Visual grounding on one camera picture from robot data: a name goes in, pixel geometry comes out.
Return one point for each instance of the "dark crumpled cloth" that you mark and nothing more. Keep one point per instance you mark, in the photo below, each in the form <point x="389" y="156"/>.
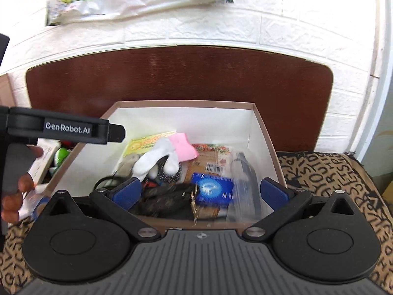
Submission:
<point x="169" y="199"/>

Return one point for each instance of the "brown packet with barcode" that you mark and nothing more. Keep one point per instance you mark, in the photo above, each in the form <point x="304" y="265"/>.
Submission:
<point x="215" y="156"/>

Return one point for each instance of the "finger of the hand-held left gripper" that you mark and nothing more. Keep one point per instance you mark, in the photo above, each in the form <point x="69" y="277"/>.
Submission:
<point x="116" y="133"/>

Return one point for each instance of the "white pink glove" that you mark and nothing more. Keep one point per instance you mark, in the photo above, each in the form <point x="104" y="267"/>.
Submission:
<point x="167" y="153"/>

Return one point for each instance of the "small blue box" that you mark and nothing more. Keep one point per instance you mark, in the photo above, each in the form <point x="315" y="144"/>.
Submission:
<point x="215" y="190"/>

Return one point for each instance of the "letter printed blanket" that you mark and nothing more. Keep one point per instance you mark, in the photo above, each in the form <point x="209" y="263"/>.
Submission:
<point x="322" y="172"/>

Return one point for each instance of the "white wall pipe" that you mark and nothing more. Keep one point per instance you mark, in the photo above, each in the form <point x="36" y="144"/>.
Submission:
<point x="379" y="52"/>

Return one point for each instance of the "large beige cardboard box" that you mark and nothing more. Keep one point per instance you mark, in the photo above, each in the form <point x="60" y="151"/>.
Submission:
<point x="215" y="123"/>

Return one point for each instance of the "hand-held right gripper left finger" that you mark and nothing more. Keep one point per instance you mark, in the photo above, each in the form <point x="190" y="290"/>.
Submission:
<point x="129" y="192"/>

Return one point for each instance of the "dark brown wooden headboard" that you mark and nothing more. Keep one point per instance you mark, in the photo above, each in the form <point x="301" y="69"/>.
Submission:
<point x="184" y="73"/>

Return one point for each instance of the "green white ball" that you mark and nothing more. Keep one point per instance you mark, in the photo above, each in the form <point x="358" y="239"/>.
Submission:
<point x="62" y="156"/>

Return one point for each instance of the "yellow packet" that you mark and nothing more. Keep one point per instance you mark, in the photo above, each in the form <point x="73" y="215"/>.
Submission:
<point x="144" y="144"/>

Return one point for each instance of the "person's left hand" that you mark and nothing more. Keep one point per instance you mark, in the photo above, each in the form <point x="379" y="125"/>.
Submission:
<point x="12" y="207"/>

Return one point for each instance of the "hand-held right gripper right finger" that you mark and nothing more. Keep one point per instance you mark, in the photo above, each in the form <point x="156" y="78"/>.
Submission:
<point x="274" y="190"/>

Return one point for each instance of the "white orange carton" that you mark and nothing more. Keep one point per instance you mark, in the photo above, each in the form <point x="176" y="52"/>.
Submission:
<point x="46" y="156"/>

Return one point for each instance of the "clear bag with metal clips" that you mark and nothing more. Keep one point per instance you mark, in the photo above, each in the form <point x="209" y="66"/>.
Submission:
<point x="238" y="196"/>

